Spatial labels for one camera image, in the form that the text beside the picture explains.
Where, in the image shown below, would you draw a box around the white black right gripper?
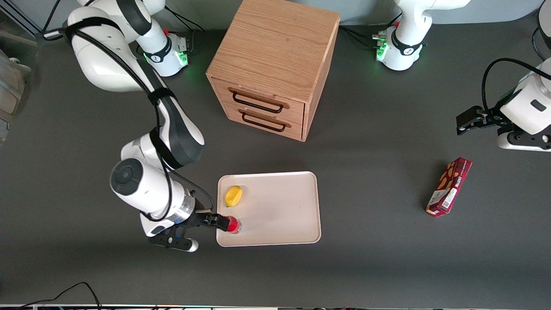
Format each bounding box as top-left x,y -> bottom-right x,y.
141,211 -> 229,252

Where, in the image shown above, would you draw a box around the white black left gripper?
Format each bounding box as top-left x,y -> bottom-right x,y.
456,105 -> 551,152

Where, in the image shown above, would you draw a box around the cream rectangular plastic tray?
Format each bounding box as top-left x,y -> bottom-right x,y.
216,171 -> 322,248

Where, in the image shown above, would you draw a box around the yellow toy lemon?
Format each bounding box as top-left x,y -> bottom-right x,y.
225,186 -> 243,208

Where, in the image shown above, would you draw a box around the red snack box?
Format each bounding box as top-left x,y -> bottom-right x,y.
426,157 -> 473,217

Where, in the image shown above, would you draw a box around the wooden drawer front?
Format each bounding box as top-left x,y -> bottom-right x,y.
224,103 -> 304,142
211,77 -> 306,120

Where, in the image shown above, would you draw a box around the wooden two-drawer cabinet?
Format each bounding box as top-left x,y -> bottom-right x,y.
206,0 -> 341,143

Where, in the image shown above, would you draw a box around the grey padded chair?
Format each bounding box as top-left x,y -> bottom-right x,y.
0,30 -> 38,145

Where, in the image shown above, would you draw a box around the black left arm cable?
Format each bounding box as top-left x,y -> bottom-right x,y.
481,58 -> 551,113

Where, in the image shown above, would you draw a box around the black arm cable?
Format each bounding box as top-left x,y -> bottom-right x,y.
481,58 -> 551,113
43,17 -> 214,214

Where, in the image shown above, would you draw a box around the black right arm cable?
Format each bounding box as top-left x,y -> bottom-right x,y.
43,17 -> 214,214

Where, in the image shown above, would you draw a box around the black drawer handle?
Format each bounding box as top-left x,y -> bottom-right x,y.
243,113 -> 287,132
232,91 -> 285,114

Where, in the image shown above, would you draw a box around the black left base cables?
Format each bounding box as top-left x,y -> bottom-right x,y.
339,25 -> 381,49

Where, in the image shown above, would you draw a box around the black base cables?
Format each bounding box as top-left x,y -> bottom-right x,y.
164,5 -> 206,33
339,25 -> 381,49

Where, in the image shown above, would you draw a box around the black looping cable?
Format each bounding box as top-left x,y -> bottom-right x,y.
17,282 -> 102,310

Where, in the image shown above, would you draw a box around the black right base cables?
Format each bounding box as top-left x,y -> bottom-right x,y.
164,5 -> 206,33

